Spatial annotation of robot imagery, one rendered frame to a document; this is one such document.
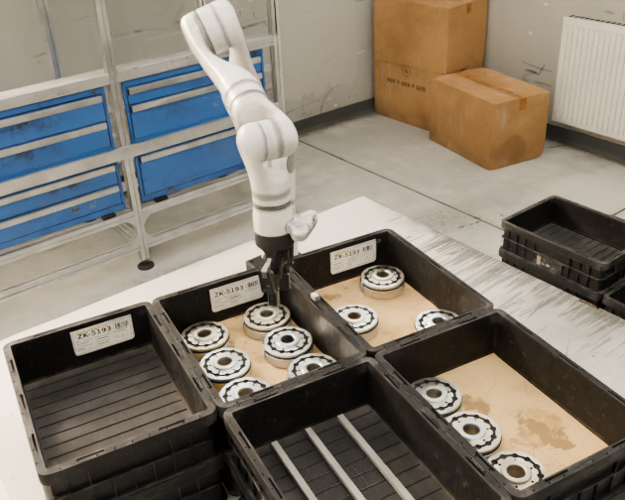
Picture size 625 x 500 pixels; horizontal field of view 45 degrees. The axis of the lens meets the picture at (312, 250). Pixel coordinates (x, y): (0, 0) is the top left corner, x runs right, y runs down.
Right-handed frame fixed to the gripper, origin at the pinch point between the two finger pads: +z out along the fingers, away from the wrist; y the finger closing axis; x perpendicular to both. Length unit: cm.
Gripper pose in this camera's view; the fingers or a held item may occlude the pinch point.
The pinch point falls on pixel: (279, 291)
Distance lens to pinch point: 144.8
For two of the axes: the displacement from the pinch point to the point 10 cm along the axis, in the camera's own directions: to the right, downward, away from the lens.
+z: 0.5, 8.7, 5.0
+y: -2.9, 4.9, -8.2
